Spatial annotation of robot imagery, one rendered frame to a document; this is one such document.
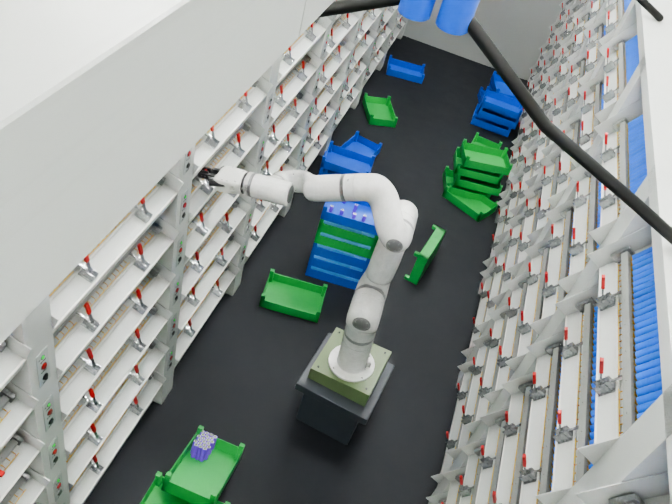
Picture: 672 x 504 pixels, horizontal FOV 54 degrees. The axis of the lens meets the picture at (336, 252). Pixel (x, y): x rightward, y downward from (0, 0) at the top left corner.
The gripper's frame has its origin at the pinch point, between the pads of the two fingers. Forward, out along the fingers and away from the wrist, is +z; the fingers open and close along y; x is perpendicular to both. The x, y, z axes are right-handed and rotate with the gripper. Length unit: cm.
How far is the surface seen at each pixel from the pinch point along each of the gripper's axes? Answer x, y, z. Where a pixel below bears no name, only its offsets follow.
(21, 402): -7, -98, 0
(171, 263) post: -19.4, -27.4, -0.4
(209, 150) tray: 11.8, -3.3, -4.0
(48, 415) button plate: -18, -93, -1
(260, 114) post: 1.9, 42.6, -2.6
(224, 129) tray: 12.4, 10.1, -3.0
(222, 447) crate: -105, -35, -19
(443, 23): 87, -56, -79
